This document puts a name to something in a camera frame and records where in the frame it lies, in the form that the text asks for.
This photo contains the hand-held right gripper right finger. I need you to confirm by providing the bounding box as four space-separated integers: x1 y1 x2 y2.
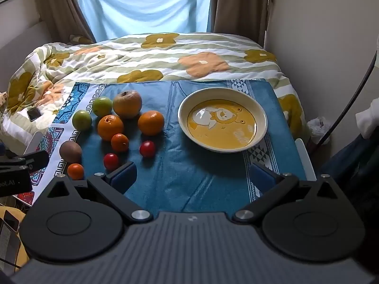
232 162 340 224

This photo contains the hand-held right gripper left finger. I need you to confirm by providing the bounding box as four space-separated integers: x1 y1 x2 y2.
44 161 153 226

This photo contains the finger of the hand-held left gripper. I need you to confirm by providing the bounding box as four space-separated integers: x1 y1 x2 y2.
22 150 50 173

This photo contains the red cherry tomato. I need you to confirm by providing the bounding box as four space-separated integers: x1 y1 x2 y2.
139 141 156 158
103 153 119 171

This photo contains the brown kiwi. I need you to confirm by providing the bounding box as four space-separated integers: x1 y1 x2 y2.
59 141 83 164

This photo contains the small mandarin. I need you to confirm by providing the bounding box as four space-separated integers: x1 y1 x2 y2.
67 164 85 181
111 133 130 152

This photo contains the large orange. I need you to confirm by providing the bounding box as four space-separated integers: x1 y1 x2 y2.
138 110 165 136
98 115 124 141

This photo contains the green apple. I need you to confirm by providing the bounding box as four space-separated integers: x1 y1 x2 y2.
72 110 92 131
93 96 113 117

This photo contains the cream bowl with bear print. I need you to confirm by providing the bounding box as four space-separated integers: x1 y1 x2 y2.
178 88 268 154

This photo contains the wrinkled brownish apple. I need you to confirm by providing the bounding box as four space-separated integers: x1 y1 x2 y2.
113 90 143 119

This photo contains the white table leg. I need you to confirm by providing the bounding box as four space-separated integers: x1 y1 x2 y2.
294 138 317 182

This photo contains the mandala printed cloth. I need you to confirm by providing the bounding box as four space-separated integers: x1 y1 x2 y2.
16 81 107 205

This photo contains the teal tablecloth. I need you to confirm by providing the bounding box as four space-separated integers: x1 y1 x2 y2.
77 78 308 211

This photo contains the yellow wooden object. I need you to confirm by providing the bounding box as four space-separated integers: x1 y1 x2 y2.
0 204 28 270

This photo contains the white plastic bag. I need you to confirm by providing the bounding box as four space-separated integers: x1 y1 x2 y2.
306 116 331 146

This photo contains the dark blue clothing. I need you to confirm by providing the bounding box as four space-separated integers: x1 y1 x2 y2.
319 133 379 213

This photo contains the white cloth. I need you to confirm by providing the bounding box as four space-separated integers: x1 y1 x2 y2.
355 97 379 139

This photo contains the floral striped blanket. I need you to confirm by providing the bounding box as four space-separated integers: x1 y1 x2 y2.
0 32 309 154

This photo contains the grey upholstered bed side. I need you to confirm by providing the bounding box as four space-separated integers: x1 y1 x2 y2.
0 20 57 66

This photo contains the brown curtain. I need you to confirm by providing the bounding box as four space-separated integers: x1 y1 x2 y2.
208 0 272 48
31 0 97 44

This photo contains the light blue sheer curtain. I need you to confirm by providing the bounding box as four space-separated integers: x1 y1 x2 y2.
74 0 215 41

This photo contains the black cable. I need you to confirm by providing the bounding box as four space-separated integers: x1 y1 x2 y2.
318 52 379 147

